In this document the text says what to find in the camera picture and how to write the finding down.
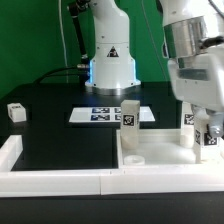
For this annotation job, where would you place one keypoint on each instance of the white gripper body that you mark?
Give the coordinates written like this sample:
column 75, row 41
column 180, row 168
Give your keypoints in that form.
column 202, row 84

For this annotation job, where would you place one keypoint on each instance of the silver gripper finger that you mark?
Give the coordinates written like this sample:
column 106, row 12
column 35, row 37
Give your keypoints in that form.
column 216, row 124

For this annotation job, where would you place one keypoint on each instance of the white square table top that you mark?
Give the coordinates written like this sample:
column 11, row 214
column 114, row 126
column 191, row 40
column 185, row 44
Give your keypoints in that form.
column 156, row 147

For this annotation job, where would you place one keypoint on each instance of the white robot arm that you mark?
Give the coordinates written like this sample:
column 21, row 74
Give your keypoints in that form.
column 193, row 44

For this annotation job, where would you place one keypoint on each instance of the white fiducial marker sheet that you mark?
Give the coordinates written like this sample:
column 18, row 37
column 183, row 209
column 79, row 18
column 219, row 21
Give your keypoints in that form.
column 105, row 114

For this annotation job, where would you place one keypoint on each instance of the white U-shaped fence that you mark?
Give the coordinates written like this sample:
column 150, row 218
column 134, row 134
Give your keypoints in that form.
column 155, row 179

